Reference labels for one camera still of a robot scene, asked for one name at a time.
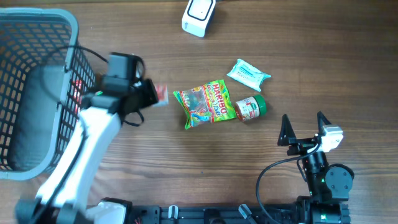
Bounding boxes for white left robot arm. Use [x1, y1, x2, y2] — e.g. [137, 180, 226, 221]
[15, 52, 158, 223]

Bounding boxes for teal tissue pack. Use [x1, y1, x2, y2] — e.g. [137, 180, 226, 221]
[227, 58, 271, 92]

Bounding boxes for small red white box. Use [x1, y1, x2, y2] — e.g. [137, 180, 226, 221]
[154, 84, 169, 106]

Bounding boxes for green lid spice jar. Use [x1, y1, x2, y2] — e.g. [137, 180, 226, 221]
[234, 95, 267, 122]

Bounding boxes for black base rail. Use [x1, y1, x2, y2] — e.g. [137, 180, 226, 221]
[83, 197, 351, 224]

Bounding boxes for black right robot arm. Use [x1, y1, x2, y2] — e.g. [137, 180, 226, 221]
[277, 112, 354, 224]

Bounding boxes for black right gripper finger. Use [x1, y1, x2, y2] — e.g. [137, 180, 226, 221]
[317, 111, 331, 136]
[277, 114, 295, 146]

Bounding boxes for white barcode scanner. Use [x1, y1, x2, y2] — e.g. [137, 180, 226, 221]
[182, 0, 216, 38]

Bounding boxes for Haribo gummy candy bag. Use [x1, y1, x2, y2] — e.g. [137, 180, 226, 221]
[174, 80, 236, 129]

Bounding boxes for grey plastic mesh basket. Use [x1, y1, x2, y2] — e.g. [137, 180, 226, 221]
[1, 8, 95, 180]

